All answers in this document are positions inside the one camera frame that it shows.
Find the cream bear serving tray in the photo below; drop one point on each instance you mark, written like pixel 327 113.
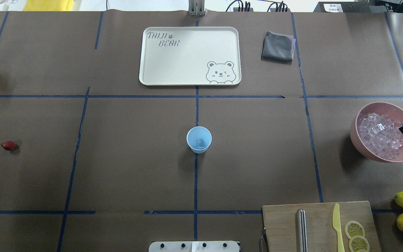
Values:
pixel 190 56

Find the steel muddler with black tip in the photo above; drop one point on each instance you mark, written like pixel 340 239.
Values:
pixel 301 231

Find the light blue plastic cup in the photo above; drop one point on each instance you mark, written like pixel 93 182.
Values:
pixel 195 133

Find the black box with label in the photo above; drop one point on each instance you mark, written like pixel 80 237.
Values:
pixel 341 7

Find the pink bowl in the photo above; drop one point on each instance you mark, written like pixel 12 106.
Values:
pixel 394 112

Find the yellow plastic knife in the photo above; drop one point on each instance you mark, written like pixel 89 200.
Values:
pixel 336 223

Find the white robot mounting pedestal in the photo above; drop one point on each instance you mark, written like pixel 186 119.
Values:
pixel 195 246

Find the pile of clear ice cubes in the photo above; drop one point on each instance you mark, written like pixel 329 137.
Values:
pixel 380 134

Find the aluminium frame post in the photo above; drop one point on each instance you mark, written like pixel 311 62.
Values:
pixel 196 8

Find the yellow cloth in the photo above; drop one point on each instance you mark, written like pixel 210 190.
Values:
pixel 48 5

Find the wooden cutting board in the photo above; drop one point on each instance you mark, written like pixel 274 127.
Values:
pixel 281 225

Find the red strawberry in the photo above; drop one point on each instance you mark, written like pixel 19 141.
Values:
pixel 9 145

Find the clear ice cube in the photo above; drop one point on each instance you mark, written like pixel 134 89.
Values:
pixel 200 144

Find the grey folded cloth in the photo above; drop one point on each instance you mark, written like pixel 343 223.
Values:
pixel 278 47

